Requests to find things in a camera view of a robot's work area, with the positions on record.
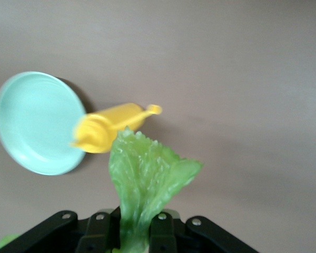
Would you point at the mint green plate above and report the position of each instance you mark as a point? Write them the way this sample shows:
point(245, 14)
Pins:
point(34, 121)

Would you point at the yellow squeeze bottle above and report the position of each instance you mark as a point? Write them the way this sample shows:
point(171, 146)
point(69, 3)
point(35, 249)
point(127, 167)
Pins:
point(105, 126)

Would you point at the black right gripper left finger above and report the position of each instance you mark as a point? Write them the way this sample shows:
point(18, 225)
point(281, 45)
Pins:
point(94, 237)

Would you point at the green lettuce leaf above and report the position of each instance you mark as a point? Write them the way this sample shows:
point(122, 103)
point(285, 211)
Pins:
point(147, 179)

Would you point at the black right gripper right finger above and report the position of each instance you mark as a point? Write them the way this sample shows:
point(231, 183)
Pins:
point(163, 237)

